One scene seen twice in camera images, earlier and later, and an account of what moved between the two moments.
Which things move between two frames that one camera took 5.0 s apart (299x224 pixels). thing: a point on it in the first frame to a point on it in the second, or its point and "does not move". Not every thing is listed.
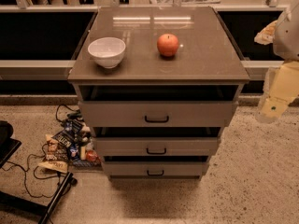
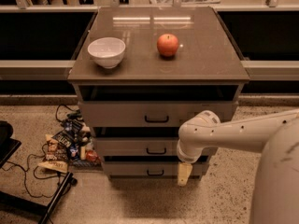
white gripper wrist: (287, 37) to (185, 155)
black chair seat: (7, 145) does not move
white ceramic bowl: (106, 50) does not move
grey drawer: (122, 147) does not move
